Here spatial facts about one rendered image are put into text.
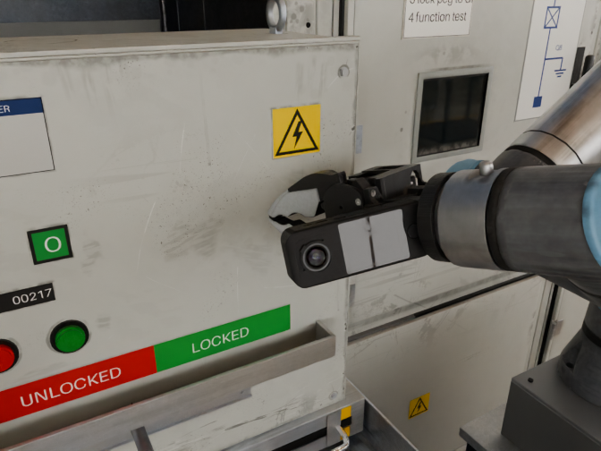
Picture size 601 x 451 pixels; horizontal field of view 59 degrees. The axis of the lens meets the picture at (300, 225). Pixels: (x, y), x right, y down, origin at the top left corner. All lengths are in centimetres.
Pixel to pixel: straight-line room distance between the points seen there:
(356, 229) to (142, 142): 21
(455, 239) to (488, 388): 114
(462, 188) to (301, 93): 22
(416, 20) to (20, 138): 65
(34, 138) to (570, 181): 39
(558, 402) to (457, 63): 58
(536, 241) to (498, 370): 115
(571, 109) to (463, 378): 94
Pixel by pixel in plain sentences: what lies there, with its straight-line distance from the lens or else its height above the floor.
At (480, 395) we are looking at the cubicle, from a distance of 151.
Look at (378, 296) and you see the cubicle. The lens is 107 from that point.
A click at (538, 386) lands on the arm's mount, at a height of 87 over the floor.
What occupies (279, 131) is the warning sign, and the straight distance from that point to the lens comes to 54.
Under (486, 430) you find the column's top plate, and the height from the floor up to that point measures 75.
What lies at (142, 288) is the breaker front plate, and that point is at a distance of 55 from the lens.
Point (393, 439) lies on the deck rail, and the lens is 77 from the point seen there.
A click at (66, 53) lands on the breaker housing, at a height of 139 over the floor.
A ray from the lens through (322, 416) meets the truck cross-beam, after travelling 75.
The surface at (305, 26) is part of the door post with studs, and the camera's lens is 85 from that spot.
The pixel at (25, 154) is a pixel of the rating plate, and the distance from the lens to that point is 48.
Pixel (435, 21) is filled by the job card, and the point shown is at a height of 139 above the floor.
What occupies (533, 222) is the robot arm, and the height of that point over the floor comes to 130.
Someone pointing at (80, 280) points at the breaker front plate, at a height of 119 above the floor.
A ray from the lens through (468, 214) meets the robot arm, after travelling 39.
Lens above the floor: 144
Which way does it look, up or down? 24 degrees down
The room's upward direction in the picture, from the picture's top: straight up
